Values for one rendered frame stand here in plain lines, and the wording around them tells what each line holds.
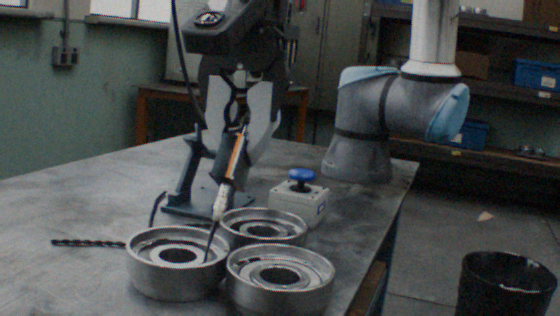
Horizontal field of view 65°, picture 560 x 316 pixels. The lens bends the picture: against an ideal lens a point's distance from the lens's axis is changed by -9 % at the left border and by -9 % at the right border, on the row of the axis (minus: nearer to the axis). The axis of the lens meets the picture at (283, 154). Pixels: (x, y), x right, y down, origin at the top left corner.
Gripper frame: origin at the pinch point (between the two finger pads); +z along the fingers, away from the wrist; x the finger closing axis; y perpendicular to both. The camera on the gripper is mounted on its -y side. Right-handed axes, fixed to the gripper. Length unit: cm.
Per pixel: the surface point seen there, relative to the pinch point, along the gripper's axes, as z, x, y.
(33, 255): 13.2, 19.6, -9.9
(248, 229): 10.6, 0.0, 6.0
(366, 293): 38, -12, 51
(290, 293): 9.3, -9.9, -9.3
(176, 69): 6, 130, 211
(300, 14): -45, 106, 381
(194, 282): 10.7, -0.6, -9.3
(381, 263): 38, -13, 69
